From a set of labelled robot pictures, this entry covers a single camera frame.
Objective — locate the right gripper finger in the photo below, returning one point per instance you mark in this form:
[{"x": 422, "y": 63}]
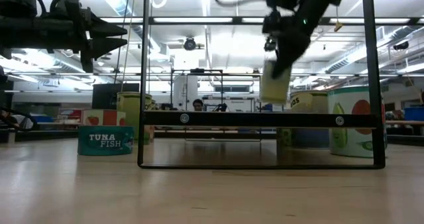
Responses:
[{"x": 283, "y": 66}]

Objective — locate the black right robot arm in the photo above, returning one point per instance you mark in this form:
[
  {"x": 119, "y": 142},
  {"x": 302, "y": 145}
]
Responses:
[{"x": 314, "y": 5}]

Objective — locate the black overhead camera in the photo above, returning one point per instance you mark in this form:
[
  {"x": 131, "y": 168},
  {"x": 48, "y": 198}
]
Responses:
[{"x": 189, "y": 44}]

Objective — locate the blue bin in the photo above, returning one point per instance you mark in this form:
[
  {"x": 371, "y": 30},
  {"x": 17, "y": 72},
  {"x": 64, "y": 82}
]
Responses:
[{"x": 414, "y": 114}]

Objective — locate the green tall can silver lid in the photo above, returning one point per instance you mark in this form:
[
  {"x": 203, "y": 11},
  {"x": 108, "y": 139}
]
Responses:
[{"x": 130, "y": 111}]

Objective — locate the black aluminium rig frame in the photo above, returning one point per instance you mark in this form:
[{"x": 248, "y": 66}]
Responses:
[{"x": 238, "y": 20}]

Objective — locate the red box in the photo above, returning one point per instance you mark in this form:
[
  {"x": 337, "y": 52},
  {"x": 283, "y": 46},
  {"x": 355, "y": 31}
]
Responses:
[{"x": 70, "y": 114}]

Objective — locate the cream green peas can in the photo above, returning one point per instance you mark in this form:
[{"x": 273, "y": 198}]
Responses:
[{"x": 308, "y": 101}]

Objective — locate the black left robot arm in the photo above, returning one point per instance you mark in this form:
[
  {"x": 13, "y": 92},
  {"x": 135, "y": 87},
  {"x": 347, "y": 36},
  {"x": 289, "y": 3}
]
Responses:
[{"x": 26, "y": 32}]

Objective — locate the small tomato print can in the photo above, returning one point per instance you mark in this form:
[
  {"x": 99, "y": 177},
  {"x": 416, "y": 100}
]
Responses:
[{"x": 102, "y": 117}]

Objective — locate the white cabinet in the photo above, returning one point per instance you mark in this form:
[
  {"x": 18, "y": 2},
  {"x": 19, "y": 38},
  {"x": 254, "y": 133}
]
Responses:
[{"x": 180, "y": 93}]

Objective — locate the black monitor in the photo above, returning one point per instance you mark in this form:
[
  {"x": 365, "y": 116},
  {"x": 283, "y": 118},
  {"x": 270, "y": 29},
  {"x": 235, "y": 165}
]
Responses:
[{"x": 109, "y": 96}]

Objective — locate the person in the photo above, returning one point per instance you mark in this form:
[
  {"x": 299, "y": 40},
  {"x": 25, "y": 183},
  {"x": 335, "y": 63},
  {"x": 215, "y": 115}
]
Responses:
[{"x": 198, "y": 104}]

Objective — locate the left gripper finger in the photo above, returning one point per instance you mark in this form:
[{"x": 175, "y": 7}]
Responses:
[
  {"x": 106, "y": 28},
  {"x": 106, "y": 46}
]

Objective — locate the wooden shelf with black frame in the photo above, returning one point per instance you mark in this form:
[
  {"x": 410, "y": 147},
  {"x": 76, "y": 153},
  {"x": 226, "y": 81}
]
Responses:
[{"x": 258, "y": 119}]

